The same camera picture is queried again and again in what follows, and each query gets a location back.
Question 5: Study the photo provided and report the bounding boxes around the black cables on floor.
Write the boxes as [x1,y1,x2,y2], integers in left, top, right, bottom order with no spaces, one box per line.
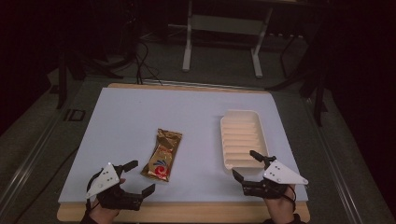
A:
[133,39,163,86]

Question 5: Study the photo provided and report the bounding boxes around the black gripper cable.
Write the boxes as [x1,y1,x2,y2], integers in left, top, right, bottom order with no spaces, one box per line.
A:
[84,173,101,214]
[288,184,297,214]

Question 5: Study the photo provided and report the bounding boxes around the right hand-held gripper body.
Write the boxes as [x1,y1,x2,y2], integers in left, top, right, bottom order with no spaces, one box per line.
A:
[241,156,309,200]

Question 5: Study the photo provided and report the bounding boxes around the metal floor rail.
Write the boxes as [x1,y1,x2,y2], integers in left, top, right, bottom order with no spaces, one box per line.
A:
[303,98,366,224]
[0,106,68,216]

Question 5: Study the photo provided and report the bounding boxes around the pale blue table mat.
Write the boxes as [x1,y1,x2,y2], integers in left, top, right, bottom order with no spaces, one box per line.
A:
[58,86,309,204]

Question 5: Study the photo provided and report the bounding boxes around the white metal stand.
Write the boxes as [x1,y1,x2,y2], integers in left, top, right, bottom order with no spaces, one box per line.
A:
[181,0,276,79]

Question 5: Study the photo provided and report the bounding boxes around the black tripod stand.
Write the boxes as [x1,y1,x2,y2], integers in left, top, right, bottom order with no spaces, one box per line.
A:
[54,46,125,110]
[266,34,331,128]

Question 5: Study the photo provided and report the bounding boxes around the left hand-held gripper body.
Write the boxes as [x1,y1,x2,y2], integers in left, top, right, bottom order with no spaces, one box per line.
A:
[85,161,143,212]

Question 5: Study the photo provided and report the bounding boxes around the person's left hand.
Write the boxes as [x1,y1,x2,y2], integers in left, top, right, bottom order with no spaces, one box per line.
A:
[88,203,122,224]

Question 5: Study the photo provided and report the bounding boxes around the person's right hand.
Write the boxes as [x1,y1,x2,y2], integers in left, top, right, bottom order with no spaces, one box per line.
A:
[263,185,298,224]

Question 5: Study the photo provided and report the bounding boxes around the silver metal strip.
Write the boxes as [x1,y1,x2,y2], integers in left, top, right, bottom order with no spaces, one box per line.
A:
[142,78,265,91]

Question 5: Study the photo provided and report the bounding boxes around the golden snack packet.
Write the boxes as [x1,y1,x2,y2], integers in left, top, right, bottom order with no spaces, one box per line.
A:
[140,128,184,183]

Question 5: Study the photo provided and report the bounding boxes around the white ribbed plastic tray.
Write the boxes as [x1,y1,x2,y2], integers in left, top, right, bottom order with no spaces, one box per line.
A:
[219,108,271,175]

